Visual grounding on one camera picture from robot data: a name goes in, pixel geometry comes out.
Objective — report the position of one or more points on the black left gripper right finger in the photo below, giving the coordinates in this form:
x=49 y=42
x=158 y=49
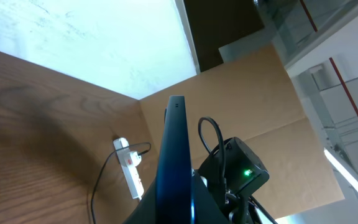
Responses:
x=206 y=209

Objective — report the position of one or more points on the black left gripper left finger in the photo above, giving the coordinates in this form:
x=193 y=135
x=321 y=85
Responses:
x=145 y=212

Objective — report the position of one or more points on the blue Galaxy smartphone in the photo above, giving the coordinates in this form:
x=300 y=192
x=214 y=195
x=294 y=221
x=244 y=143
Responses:
x=174 y=197

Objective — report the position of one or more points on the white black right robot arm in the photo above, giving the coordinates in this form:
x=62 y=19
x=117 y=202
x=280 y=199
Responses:
x=244 y=174

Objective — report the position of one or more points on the white USB charger plug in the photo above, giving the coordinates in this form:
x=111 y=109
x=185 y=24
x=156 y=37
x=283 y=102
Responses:
x=132 y=159

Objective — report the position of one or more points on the white power strip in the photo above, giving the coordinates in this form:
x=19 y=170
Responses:
x=131 y=174

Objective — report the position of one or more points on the brown cardboard panel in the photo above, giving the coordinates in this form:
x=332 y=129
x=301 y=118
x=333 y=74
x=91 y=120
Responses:
x=253 y=99

